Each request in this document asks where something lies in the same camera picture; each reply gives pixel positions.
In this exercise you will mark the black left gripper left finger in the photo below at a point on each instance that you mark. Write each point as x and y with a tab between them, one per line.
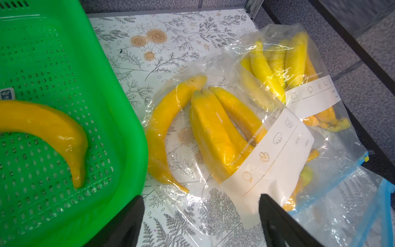
123	230

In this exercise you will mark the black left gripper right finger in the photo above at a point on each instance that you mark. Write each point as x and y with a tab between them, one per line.
280	229

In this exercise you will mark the clear zip-top bag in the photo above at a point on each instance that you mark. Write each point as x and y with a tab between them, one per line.
184	158
336	200

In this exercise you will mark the yellow banana bunch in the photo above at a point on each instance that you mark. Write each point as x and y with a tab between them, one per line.
247	152
293	71

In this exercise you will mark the small label in basket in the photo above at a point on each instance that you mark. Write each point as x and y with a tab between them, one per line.
7	94

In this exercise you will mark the green plastic basket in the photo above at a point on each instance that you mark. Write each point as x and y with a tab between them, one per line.
50	55

